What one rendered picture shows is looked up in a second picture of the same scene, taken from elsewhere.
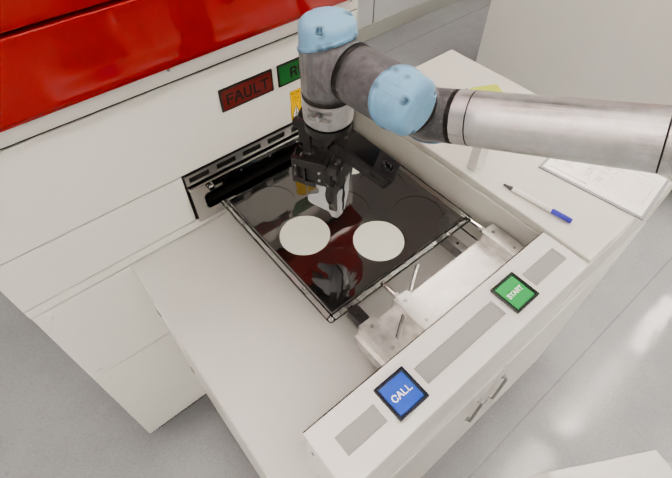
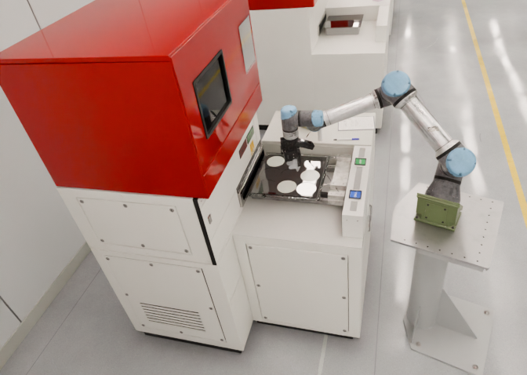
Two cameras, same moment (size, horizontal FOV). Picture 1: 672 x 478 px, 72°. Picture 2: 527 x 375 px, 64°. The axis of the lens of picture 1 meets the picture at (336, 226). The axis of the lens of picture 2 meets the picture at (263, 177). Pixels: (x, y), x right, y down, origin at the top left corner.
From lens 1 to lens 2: 145 cm
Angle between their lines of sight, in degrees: 25
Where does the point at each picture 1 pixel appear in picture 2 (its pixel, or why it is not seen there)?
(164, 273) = (246, 228)
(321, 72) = (294, 121)
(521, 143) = (344, 116)
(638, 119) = (365, 99)
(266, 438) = (326, 239)
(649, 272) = (385, 168)
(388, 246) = (314, 175)
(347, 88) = (303, 121)
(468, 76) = not seen: hidden behind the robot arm
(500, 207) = (336, 147)
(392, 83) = (315, 114)
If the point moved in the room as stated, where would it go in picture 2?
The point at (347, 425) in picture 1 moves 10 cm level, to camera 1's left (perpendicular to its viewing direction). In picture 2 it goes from (350, 207) to (333, 217)
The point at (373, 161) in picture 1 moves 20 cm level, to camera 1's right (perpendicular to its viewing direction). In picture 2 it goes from (307, 143) to (337, 126)
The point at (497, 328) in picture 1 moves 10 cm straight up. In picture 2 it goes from (363, 171) to (364, 154)
